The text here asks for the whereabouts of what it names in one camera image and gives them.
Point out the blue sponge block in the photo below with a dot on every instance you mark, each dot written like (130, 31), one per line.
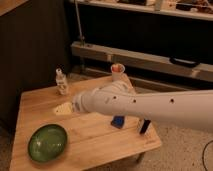
(118, 121)

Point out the grey metal shelf beam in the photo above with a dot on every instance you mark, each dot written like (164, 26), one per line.
(142, 60)

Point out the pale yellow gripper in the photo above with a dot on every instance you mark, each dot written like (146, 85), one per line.
(63, 109)

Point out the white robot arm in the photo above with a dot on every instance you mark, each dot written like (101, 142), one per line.
(191, 109)

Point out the wooden table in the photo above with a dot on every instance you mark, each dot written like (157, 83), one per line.
(92, 141)

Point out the upper metal shelf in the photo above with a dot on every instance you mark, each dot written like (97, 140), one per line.
(115, 4)

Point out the white paper cup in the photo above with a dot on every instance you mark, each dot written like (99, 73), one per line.
(117, 71)

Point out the metal vertical pole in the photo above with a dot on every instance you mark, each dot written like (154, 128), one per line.
(81, 37)

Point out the black and white box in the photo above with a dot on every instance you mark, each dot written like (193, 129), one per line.
(143, 125)

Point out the green round plate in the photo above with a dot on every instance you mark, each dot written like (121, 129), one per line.
(47, 143)

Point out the clear plastic bottle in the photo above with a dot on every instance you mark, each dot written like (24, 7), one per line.
(61, 82)

